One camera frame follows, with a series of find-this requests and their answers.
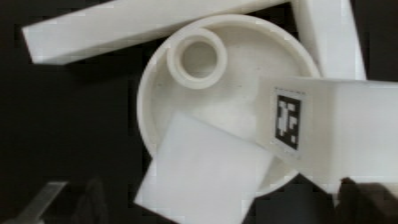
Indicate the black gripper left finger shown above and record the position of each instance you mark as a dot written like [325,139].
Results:
[67,204]

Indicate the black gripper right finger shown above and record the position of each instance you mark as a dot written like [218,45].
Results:
[367,204]

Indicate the white stool leg with tag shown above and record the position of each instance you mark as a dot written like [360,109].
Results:
[328,128]

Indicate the white round stool seat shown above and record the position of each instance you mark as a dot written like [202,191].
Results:
[266,54]

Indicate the white right fence rail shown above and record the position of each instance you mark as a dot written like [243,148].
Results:
[330,37]

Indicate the white fence rail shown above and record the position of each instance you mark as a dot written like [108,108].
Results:
[330,37]
[120,24]

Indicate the white front fence rail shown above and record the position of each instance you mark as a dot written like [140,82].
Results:
[120,24]

